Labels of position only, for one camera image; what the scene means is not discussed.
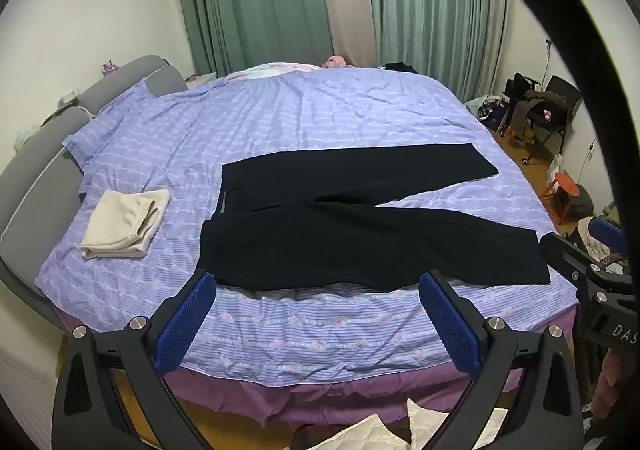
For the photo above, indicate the black chair with clothes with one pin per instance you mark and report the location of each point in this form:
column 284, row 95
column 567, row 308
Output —
column 550, row 109

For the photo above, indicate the dark cloth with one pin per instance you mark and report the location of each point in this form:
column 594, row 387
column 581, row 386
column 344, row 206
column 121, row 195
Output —
column 399, row 67

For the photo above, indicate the person's right hand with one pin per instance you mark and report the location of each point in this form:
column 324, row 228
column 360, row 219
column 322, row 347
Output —
column 611, row 380

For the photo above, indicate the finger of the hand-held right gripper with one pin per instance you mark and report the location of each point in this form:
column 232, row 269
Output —
column 606, row 232
column 565, row 255

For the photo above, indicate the folded cream cloth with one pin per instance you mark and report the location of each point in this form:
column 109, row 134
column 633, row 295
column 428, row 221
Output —
column 125, row 225

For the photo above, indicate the purple striped bed cover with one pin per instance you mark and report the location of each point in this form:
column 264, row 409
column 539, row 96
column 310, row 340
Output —
column 350, row 114

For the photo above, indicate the white pink blanket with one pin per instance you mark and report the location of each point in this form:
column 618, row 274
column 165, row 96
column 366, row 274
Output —
column 270, row 70

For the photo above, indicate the purple bed skirt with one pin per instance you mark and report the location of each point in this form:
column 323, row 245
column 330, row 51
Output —
column 300, row 405

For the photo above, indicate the small purple toy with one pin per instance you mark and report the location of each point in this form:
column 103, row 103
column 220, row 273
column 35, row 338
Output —
column 109, row 68

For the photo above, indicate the purple striped pillow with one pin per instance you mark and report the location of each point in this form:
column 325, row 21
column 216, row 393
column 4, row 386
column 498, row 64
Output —
column 110, row 124

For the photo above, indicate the white plastic bag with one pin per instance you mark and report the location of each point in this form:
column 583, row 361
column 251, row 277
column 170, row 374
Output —
column 481, row 105

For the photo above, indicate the red stool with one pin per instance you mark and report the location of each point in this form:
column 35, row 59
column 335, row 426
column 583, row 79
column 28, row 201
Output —
column 562, row 192

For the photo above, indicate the black pants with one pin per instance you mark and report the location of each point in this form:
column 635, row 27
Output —
column 350, row 240

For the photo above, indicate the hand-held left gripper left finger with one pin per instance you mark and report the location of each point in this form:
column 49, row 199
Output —
column 184, row 327

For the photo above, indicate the pink plush toy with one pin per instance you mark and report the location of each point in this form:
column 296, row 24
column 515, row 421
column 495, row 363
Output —
column 336, row 62

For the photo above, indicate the white quilted cushion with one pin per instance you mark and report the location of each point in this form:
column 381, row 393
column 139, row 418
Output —
column 425, row 422
column 360, row 435

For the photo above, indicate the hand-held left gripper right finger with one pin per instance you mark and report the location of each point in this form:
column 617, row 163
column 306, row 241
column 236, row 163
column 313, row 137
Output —
column 450, row 327

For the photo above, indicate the grey padded headboard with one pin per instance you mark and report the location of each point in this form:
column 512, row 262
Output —
column 30, row 200

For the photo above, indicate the black bag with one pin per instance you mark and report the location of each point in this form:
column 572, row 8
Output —
column 517, row 94

